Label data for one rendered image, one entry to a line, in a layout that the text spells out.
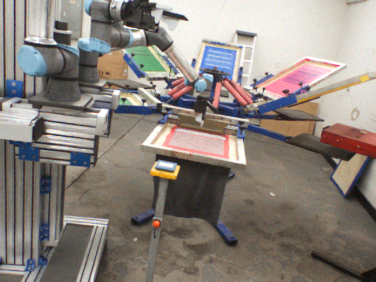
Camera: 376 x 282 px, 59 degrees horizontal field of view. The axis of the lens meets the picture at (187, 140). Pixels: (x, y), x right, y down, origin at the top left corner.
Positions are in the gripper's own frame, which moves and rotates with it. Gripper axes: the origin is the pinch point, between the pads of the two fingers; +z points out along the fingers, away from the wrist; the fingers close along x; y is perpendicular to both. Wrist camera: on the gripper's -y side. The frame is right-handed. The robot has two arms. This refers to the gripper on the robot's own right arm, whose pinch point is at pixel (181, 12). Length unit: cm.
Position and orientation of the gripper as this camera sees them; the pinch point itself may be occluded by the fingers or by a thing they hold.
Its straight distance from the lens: 115.5
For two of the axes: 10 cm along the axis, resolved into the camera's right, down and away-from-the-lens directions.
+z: 9.2, 2.6, -3.0
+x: -3.4, 1.1, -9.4
